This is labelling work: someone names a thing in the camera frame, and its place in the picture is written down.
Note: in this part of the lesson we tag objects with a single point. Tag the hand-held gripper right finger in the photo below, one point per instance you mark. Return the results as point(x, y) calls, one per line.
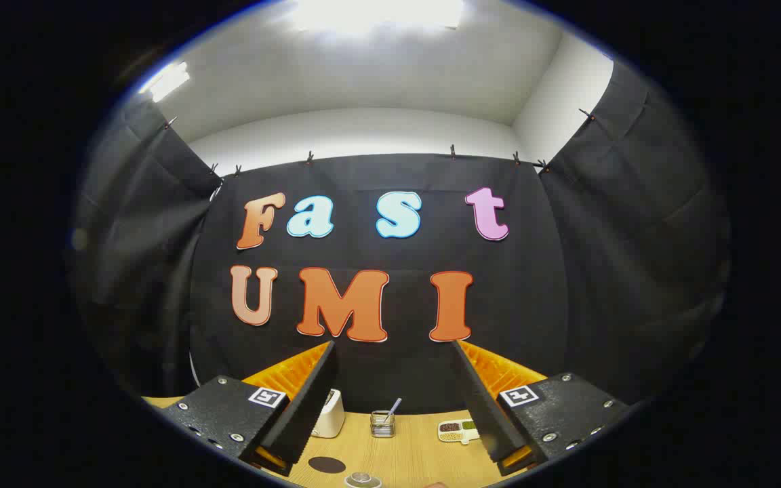
point(482, 407)

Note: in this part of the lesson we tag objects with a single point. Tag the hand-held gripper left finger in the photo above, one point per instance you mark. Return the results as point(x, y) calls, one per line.
point(309, 407)

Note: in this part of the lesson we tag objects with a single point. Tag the dark brown round coaster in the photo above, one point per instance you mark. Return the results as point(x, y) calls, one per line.
point(327, 465)

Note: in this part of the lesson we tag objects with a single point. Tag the clear juice bottle white label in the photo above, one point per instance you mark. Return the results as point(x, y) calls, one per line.
point(362, 480)

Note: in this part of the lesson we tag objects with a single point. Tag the white toaster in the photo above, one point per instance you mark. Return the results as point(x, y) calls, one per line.
point(331, 415)

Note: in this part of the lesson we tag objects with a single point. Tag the white divided seed dish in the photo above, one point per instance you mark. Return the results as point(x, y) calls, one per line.
point(457, 432)

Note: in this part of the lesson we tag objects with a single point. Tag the wooden table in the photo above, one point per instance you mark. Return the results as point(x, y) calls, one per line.
point(407, 457)

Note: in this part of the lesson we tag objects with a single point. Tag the black backdrop cloth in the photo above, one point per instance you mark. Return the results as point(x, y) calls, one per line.
point(533, 305)

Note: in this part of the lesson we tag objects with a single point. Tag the ceiling light panel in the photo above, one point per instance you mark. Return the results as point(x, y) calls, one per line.
point(168, 81)

